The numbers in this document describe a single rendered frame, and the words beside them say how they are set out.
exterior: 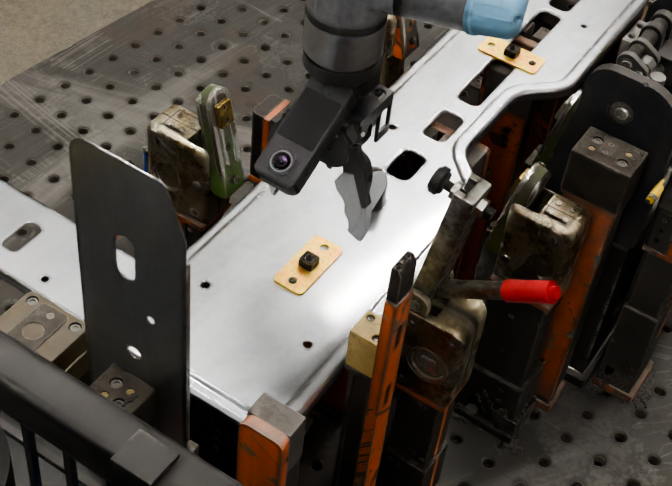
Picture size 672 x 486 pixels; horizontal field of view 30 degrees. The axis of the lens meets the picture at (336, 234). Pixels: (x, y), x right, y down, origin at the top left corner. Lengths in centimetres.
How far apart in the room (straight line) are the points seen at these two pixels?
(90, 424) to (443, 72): 113
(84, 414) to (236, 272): 80
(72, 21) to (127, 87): 132
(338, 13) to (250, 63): 97
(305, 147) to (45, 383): 63
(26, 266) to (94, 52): 80
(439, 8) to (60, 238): 51
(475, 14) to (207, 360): 44
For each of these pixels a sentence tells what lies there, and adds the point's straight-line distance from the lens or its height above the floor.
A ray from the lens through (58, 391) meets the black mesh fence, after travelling 55.
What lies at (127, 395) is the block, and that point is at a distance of 113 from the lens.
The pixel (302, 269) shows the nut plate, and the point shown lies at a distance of 133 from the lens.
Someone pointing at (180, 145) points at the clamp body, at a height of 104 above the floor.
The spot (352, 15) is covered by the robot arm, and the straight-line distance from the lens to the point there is 110.
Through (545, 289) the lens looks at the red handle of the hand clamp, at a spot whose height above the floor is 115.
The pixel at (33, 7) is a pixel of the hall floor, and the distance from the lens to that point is 338.
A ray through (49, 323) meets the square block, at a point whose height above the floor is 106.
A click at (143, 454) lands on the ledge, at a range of 53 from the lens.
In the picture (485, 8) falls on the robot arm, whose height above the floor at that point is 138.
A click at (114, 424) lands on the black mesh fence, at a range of 54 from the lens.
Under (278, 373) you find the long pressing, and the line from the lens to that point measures 125.
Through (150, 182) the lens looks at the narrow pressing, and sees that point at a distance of 95.
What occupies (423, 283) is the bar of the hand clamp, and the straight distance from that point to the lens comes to 123.
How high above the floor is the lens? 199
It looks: 46 degrees down
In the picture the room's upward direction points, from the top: 7 degrees clockwise
